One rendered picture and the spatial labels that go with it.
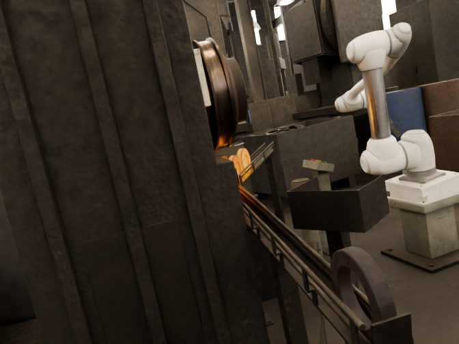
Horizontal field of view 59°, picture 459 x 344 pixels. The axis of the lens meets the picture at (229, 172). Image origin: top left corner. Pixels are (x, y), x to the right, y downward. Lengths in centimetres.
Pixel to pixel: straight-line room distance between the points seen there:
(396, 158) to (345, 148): 212
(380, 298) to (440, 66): 584
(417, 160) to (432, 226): 38
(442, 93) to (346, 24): 136
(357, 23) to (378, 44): 316
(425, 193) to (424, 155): 21
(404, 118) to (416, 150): 266
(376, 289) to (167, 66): 86
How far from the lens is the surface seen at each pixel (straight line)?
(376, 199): 141
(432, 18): 649
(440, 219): 253
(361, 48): 222
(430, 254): 254
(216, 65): 161
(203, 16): 445
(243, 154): 245
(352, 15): 536
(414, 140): 241
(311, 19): 540
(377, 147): 232
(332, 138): 433
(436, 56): 646
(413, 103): 510
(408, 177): 250
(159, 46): 128
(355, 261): 78
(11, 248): 218
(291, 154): 400
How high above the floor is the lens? 103
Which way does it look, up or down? 8 degrees down
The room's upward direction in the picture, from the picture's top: 12 degrees counter-clockwise
